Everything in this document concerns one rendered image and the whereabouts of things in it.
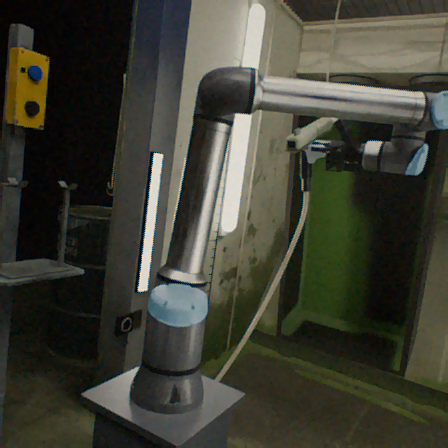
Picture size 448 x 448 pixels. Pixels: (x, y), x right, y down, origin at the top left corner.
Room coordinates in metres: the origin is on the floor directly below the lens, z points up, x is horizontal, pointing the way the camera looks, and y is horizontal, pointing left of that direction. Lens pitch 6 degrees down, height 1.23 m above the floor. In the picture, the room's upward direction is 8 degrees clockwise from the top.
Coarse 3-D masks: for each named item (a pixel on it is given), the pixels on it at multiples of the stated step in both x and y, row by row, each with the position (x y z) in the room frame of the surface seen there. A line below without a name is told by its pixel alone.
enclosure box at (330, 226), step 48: (432, 144) 1.97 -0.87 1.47; (288, 192) 1.96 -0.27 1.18; (336, 192) 2.21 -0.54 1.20; (384, 192) 2.09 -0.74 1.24; (432, 192) 1.67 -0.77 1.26; (288, 240) 1.99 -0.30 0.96; (336, 240) 2.24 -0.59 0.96; (384, 240) 2.12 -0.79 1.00; (432, 240) 1.94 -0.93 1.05; (288, 288) 2.15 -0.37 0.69; (336, 288) 2.27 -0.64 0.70; (384, 288) 2.15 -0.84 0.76; (288, 336) 2.06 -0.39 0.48; (336, 336) 2.11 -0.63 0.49; (384, 336) 2.13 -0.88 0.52
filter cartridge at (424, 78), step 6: (414, 78) 2.84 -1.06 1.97; (420, 78) 2.80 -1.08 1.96; (426, 78) 2.76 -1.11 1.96; (432, 78) 2.74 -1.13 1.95; (438, 78) 2.72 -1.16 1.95; (444, 78) 2.71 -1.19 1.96; (414, 84) 2.85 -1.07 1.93; (420, 84) 2.80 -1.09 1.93; (426, 84) 2.77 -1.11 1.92; (432, 84) 2.75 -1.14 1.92; (438, 84) 2.75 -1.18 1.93; (444, 84) 2.73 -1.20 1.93; (444, 180) 2.73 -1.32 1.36; (444, 186) 2.74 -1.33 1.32; (444, 192) 2.74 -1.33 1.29
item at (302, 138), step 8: (320, 120) 1.54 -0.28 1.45; (328, 120) 1.55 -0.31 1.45; (304, 128) 1.45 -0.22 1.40; (312, 128) 1.44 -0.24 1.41; (320, 128) 1.48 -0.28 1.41; (328, 128) 1.55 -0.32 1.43; (288, 136) 1.36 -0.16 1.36; (296, 136) 1.35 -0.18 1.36; (304, 136) 1.37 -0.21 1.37; (312, 136) 1.42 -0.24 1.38; (320, 136) 1.50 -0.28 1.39; (288, 144) 1.35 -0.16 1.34; (296, 144) 1.34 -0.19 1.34; (304, 144) 1.38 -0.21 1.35; (296, 152) 1.35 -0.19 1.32; (304, 152) 1.45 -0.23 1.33; (304, 160) 1.46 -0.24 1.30; (304, 168) 1.46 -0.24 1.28; (304, 176) 1.47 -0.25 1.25; (304, 184) 1.48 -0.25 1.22
